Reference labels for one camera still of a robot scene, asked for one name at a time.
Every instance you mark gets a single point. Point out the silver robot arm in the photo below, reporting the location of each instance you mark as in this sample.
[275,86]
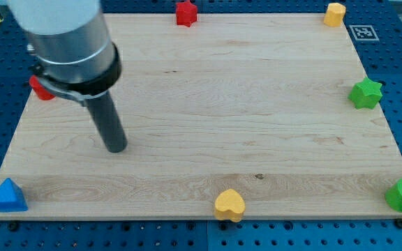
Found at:
[77,59]

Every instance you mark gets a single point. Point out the light wooden board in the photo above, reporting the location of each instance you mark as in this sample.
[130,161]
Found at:
[256,103]

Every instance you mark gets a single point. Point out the yellow heart block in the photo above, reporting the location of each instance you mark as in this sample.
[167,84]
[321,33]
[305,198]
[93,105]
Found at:
[229,205]

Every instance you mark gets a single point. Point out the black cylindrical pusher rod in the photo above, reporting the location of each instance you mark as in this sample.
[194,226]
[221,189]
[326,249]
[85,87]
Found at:
[104,115]

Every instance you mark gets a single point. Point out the red star block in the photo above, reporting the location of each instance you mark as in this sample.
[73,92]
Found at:
[186,13]

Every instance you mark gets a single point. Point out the red round block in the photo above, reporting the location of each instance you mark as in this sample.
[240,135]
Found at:
[39,90]

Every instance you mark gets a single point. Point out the green star block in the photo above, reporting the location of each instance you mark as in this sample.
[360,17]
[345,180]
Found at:
[366,94]

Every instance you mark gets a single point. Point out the yellow hexagon block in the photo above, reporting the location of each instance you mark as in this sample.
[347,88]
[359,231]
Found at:
[334,14]

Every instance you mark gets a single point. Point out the white fiducial marker tag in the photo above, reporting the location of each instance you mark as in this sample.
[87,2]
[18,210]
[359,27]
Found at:
[362,32]

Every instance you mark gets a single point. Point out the blue triangle block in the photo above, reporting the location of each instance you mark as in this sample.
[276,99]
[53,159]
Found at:
[11,197]

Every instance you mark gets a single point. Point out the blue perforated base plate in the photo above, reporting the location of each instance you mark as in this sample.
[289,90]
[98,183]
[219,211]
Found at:
[382,61]

